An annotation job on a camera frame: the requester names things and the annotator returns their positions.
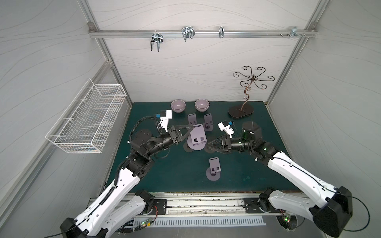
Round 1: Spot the purple phone stand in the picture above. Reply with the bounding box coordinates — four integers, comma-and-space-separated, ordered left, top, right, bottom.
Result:
206, 157, 221, 181
203, 114, 213, 132
187, 124, 207, 151
187, 114, 197, 126

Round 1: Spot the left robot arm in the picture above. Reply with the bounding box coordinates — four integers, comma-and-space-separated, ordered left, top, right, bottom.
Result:
60, 125, 193, 238

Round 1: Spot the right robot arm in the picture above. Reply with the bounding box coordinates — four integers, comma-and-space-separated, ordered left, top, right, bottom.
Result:
207, 122, 353, 238

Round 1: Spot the brown metal jewelry stand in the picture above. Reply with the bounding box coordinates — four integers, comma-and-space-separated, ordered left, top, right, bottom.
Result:
228, 65, 276, 119

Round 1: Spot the left pink bowl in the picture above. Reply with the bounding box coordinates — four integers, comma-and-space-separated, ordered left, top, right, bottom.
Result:
171, 99, 186, 113

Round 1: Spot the pink bowl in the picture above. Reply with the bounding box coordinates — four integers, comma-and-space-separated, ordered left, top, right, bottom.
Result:
194, 99, 210, 112
171, 99, 186, 113

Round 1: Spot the green table mat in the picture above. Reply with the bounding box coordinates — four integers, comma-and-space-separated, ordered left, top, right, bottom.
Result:
105, 101, 300, 193

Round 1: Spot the right pink bowl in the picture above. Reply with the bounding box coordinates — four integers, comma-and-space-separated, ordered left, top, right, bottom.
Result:
194, 99, 210, 112

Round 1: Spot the white vent strip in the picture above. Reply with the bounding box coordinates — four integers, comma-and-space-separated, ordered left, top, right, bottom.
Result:
148, 216, 267, 228

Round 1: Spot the metal double hook middle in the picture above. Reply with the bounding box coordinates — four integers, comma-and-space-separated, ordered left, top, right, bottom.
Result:
181, 26, 195, 42

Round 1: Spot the metal double hook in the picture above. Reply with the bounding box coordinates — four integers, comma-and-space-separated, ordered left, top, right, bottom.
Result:
181, 26, 195, 42
150, 33, 163, 52

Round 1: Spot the metal double hook left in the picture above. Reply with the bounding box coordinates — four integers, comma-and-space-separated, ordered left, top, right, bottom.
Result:
150, 33, 163, 52

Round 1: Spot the small metal hook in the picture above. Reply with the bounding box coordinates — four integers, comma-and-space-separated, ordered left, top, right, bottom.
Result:
219, 26, 225, 39

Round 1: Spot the metal hook right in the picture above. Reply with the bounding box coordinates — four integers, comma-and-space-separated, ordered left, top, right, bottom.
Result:
280, 27, 306, 39

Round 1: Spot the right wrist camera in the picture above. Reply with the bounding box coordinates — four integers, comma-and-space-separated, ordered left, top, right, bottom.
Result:
218, 121, 234, 138

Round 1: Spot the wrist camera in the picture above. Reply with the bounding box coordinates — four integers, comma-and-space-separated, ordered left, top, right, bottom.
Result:
218, 121, 234, 138
155, 110, 172, 132

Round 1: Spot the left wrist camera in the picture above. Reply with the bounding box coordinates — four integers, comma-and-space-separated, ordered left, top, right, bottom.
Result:
155, 110, 172, 132

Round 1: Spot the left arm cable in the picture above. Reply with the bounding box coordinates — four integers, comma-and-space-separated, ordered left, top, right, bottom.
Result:
128, 115, 157, 143

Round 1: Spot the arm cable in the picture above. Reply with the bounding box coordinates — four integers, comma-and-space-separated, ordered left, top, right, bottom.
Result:
336, 190, 371, 233
128, 115, 157, 143

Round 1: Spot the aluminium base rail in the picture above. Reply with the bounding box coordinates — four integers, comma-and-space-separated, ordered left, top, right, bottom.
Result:
86, 192, 307, 220

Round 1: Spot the white wire basket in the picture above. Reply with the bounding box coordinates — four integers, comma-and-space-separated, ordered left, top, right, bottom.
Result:
45, 79, 127, 154

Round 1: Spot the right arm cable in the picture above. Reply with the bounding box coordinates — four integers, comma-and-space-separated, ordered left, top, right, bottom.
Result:
336, 190, 371, 233

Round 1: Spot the aluminium top rail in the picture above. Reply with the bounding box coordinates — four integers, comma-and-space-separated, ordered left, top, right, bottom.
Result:
89, 28, 317, 39

